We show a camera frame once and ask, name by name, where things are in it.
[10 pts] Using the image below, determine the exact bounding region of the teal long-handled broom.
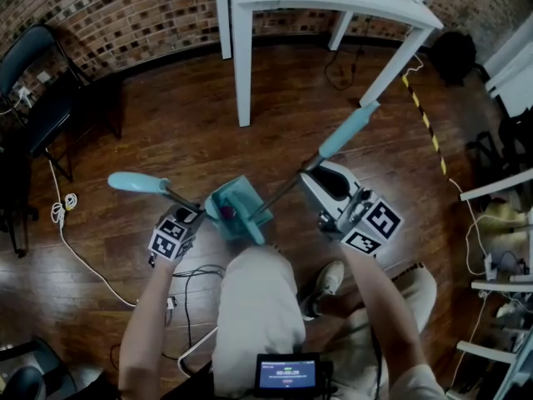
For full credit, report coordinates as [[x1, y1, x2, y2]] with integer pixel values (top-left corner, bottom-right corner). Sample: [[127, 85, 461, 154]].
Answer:
[[227, 99, 381, 246]]

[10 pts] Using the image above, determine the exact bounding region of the person's beige shoe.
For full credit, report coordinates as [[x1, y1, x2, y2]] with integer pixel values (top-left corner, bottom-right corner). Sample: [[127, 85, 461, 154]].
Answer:
[[301, 259, 346, 322]]

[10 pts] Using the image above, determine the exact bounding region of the white shelf rack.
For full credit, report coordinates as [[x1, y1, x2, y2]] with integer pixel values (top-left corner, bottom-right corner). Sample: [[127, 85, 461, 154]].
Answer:
[[445, 167, 533, 400]]

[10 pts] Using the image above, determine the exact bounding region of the black folding chair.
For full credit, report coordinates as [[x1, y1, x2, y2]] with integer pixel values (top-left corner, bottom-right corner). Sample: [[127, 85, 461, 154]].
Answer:
[[0, 22, 125, 183]]

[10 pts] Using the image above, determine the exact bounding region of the person's left trouser leg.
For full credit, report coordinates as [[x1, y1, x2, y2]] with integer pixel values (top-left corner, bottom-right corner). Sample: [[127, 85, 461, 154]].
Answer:
[[211, 246, 308, 393]]

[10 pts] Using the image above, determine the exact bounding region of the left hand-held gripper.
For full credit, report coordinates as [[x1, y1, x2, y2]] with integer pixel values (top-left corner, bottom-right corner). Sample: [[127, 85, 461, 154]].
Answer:
[[148, 204, 207, 265]]

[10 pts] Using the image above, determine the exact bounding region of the white panel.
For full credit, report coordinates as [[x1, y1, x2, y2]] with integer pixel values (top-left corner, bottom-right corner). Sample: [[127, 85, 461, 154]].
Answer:
[[481, 12, 533, 118]]

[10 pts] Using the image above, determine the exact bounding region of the white floor cable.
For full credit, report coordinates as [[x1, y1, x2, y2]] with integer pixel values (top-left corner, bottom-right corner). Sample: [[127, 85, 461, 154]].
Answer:
[[48, 159, 139, 308]]

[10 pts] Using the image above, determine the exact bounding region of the black chest-mounted screen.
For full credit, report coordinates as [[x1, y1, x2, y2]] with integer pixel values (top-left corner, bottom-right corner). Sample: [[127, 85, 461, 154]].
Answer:
[[253, 352, 336, 400]]

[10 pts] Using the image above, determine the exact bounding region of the white thin cable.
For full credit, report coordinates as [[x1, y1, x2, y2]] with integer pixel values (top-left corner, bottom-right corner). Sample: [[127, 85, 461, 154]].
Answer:
[[447, 177, 491, 277]]

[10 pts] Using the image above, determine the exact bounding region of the person's left forearm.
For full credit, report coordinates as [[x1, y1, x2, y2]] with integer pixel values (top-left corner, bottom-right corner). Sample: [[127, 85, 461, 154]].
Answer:
[[117, 256, 181, 396]]

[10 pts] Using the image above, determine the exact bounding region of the person's right trouser leg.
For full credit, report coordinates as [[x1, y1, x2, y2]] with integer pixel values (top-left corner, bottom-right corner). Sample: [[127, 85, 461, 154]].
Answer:
[[332, 262, 449, 400]]

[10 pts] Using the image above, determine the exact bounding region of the thin black cable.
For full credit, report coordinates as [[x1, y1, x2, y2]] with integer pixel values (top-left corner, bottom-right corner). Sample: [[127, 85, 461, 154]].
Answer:
[[323, 14, 372, 93]]

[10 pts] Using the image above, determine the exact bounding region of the person's right forearm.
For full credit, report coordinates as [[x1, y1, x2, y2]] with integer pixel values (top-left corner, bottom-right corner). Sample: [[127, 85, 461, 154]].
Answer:
[[339, 243, 422, 391]]

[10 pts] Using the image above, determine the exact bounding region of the black looped floor cable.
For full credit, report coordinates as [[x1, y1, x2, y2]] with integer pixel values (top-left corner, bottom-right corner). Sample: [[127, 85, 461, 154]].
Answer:
[[160, 263, 228, 362]]

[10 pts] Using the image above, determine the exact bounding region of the dark wooden floor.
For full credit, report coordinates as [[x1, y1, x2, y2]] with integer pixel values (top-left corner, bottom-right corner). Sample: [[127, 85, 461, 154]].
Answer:
[[0, 42, 533, 400]]

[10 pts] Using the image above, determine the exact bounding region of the black padded seat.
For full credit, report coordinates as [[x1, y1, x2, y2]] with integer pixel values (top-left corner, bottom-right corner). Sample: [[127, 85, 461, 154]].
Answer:
[[0, 337, 80, 400]]

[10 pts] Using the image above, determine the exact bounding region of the black bag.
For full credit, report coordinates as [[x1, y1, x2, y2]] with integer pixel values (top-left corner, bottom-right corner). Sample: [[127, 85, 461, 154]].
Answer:
[[430, 30, 479, 88]]

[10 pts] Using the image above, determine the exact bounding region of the white metal stool frame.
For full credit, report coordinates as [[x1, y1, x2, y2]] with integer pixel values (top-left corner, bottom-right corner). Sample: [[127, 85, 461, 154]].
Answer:
[[177, 326, 221, 377]]

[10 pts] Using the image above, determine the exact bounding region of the yellow black striped strip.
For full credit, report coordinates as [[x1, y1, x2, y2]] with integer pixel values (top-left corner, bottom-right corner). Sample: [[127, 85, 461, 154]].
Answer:
[[401, 74, 449, 179]]

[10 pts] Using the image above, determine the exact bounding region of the person's trouser leg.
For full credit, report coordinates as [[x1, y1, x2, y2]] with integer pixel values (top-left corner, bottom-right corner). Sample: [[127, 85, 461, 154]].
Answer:
[[332, 262, 449, 400], [211, 246, 308, 393]]

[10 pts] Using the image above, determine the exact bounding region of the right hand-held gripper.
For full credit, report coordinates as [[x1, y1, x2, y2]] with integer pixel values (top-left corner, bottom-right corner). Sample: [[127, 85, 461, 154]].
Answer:
[[299, 160, 405, 260]]

